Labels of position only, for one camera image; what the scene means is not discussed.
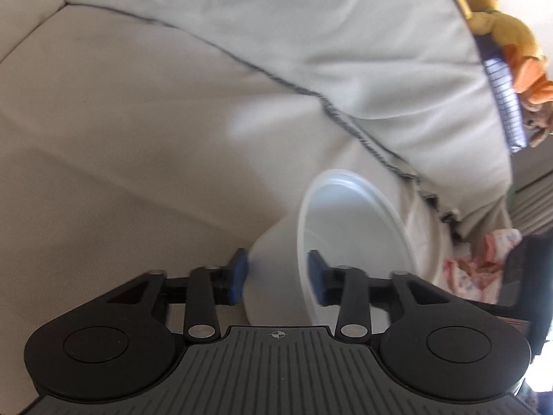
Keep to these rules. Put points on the pink floral baby clothes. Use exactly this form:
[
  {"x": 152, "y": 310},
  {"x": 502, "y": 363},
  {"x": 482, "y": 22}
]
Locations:
[{"x": 478, "y": 277}]

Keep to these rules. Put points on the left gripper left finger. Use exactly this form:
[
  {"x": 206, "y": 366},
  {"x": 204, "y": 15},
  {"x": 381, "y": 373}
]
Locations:
[{"x": 200, "y": 292}]

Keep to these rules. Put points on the beige sofa cover cloth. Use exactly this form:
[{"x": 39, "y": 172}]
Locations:
[{"x": 166, "y": 134}]

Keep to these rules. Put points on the beige pleated curtain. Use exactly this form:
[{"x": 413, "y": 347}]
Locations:
[{"x": 532, "y": 212}]

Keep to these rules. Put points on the blue striped cushion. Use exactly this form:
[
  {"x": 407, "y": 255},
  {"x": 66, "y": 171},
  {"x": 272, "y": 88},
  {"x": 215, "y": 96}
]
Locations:
[{"x": 500, "y": 79}]

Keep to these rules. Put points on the brown spotted plush toy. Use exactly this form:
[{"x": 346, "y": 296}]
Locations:
[{"x": 537, "y": 119}]

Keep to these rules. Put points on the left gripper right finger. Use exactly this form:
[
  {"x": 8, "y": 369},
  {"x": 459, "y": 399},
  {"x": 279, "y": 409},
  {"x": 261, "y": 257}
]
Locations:
[{"x": 355, "y": 294}]

